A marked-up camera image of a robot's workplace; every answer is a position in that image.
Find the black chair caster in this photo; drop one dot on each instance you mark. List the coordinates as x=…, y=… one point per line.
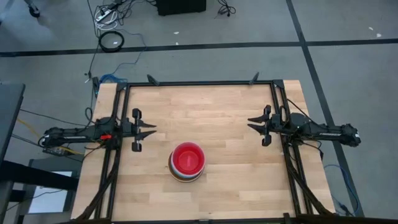
x=33, y=12

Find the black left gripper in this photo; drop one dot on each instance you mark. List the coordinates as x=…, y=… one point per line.
x=135, y=146

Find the white power strip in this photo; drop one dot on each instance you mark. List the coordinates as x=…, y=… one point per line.
x=103, y=15

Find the dark metal cart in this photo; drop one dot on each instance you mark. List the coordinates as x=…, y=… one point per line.
x=37, y=178

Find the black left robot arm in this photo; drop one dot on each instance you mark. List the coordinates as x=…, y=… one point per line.
x=77, y=133

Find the red clip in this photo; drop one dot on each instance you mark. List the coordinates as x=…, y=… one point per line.
x=106, y=137

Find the black box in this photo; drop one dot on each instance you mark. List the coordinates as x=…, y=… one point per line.
x=180, y=7

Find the white plastic bowl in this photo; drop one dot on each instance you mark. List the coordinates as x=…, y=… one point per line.
x=172, y=168

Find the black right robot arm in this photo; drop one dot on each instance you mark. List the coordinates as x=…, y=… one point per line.
x=326, y=132

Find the dark grey table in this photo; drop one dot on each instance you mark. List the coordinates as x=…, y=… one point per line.
x=9, y=115

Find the orange plastic bowl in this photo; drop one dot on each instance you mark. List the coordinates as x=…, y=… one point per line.
x=186, y=181

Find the black aluminium table frame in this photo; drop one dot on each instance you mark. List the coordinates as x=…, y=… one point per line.
x=202, y=83

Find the small red plastic bowl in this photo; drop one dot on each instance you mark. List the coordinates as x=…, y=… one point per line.
x=188, y=158

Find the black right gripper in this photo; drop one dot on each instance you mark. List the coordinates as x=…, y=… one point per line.
x=266, y=140

